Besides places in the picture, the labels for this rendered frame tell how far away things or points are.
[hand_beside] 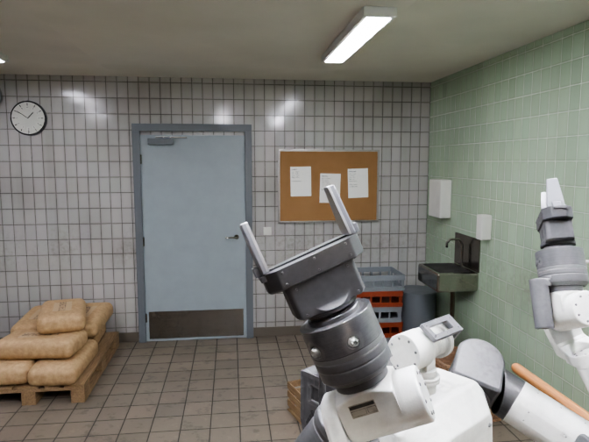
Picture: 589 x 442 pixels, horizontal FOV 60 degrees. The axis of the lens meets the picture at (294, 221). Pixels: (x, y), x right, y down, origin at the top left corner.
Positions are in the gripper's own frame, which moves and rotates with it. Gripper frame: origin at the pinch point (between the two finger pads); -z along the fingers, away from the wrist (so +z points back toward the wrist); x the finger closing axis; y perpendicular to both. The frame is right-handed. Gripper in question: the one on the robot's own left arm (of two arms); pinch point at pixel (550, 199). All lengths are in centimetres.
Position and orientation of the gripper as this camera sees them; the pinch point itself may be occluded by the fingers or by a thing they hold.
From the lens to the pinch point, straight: 118.1
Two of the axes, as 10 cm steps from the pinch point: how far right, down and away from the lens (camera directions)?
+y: -9.5, 0.9, 3.0
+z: 0.0, 9.6, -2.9
